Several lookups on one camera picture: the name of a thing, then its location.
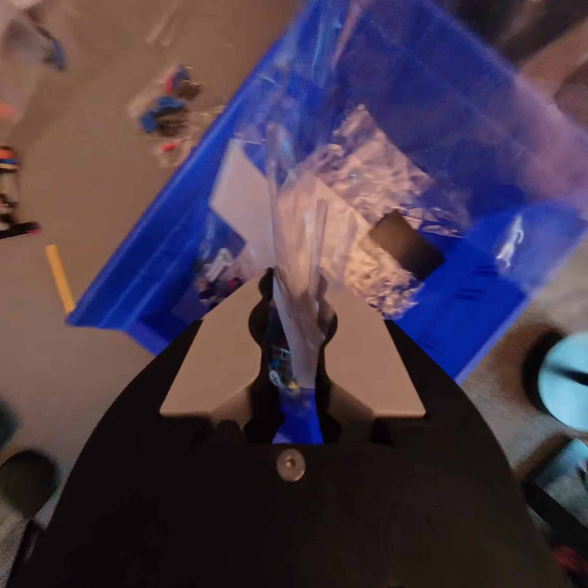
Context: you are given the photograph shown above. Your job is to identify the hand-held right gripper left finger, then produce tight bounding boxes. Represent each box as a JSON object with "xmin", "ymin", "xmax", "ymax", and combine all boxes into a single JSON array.
[{"xmin": 159, "ymin": 269, "xmax": 276, "ymax": 442}]

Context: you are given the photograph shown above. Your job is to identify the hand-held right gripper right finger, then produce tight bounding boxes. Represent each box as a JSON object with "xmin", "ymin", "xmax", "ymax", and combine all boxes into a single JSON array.
[{"xmin": 319, "ymin": 282, "xmax": 425, "ymax": 443}]

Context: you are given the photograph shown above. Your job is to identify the small bag of lego pieces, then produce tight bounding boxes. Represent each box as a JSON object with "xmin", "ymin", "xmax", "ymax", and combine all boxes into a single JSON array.
[{"xmin": 129, "ymin": 64, "xmax": 221, "ymax": 166}]

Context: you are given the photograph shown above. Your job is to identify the blue plastic storage bin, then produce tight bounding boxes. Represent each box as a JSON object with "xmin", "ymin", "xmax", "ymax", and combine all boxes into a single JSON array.
[{"xmin": 66, "ymin": 0, "xmax": 588, "ymax": 384}]

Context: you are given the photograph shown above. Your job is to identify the yellow lego axle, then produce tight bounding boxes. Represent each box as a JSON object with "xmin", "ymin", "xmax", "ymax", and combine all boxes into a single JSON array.
[{"xmin": 44, "ymin": 243, "xmax": 76, "ymax": 315}]

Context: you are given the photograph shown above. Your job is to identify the scattered loose lego pieces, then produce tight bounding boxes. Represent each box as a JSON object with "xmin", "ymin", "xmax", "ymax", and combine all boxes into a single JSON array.
[{"xmin": 0, "ymin": 101, "xmax": 42, "ymax": 239}]

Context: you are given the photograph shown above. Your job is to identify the black flat card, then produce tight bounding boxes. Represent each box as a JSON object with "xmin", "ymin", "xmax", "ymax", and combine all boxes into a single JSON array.
[{"xmin": 367, "ymin": 210, "xmax": 445, "ymax": 280}]

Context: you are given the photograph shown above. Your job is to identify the white paper sheet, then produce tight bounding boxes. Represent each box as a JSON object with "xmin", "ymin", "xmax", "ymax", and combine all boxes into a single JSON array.
[{"xmin": 209, "ymin": 139, "xmax": 278, "ymax": 272}]

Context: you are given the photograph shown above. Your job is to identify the crumpled clear plastic bag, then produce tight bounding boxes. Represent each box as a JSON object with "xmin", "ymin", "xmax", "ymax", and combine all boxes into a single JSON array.
[{"xmin": 276, "ymin": 106, "xmax": 465, "ymax": 318}]

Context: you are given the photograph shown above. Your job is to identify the pale blue round object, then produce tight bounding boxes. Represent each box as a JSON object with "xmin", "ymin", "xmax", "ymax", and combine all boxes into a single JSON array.
[{"xmin": 524, "ymin": 330, "xmax": 588, "ymax": 420}]

